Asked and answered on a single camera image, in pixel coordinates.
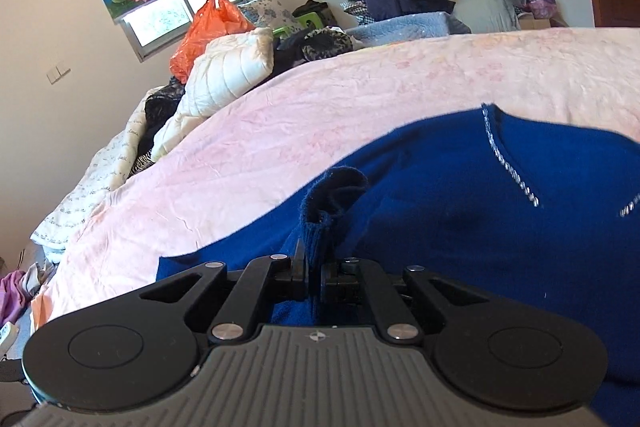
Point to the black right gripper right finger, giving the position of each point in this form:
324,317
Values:
358,292

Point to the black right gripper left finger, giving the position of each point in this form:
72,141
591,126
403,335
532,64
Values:
263,283

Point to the blue knit sweater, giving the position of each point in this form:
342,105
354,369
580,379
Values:
544,214

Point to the pink bed blanket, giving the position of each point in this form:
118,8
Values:
255,153

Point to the white script print quilt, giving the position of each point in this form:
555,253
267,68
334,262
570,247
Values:
108,169

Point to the black patterned garment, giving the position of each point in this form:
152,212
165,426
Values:
158,108

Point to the white quilted jacket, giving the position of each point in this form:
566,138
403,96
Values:
229,67

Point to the leopard print garment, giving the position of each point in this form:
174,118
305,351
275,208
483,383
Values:
309,45

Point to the green item on bed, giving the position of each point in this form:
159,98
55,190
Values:
307,21

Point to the orange plastic bag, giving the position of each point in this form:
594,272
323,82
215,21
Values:
216,18

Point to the light blue folded blanket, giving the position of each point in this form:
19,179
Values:
408,28

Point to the clear plastic storage bag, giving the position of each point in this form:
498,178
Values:
485,16

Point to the window with grey frame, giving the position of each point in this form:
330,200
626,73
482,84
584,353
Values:
159,24

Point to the white wall switch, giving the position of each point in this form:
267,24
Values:
57,72

